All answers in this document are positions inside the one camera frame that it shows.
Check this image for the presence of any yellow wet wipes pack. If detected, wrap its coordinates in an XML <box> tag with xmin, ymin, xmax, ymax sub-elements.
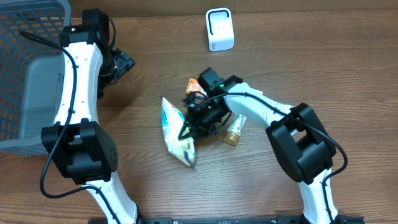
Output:
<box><xmin>160</xmin><ymin>96</ymin><xmax>196</xmax><ymax>168</ymax></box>

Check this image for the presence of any small orange snack packet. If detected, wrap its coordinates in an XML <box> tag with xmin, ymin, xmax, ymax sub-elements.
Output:
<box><xmin>185</xmin><ymin>78</ymin><xmax>207</xmax><ymax>98</ymax></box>

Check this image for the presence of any white Pantene conditioner tube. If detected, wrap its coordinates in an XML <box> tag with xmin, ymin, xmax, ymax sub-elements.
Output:
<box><xmin>224</xmin><ymin>114</ymin><xmax>247</xmax><ymax>146</ymax></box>

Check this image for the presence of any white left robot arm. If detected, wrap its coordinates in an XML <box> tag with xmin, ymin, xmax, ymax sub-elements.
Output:
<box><xmin>39</xmin><ymin>9</ymin><xmax>145</xmax><ymax>223</ymax></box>

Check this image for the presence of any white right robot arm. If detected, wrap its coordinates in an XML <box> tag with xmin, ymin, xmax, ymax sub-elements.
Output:
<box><xmin>178</xmin><ymin>68</ymin><xmax>338</xmax><ymax>223</ymax></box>

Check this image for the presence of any white barcode scanner stand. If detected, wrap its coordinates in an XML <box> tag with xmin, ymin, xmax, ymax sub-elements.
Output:
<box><xmin>205</xmin><ymin>7</ymin><xmax>234</xmax><ymax>52</ymax></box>

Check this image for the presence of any grey plastic mesh basket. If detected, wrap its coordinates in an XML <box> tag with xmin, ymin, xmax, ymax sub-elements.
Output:
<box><xmin>1</xmin><ymin>0</ymin><xmax>72</xmax><ymax>156</ymax></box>

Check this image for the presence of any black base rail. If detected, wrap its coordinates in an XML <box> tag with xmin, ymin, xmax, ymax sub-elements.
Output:
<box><xmin>88</xmin><ymin>216</ymin><xmax>366</xmax><ymax>224</ymax></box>

